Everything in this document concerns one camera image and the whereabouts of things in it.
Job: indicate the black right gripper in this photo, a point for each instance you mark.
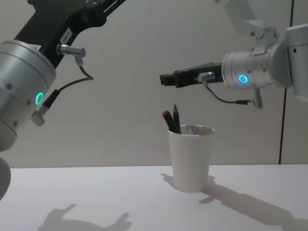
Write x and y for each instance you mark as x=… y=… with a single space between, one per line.
x=204 y=72

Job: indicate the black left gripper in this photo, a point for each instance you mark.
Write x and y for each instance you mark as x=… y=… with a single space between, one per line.
x=55 y=24

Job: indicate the black pen with silver tip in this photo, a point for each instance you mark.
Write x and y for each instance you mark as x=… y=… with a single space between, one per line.
x=177 y=119

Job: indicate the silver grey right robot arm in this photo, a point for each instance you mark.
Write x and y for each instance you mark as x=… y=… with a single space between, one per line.
x=269 y=65

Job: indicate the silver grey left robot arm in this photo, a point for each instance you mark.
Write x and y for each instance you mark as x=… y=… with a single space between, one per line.
x=21 y=91

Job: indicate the black pen with red cap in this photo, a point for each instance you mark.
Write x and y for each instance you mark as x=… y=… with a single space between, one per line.
x=170 y=121

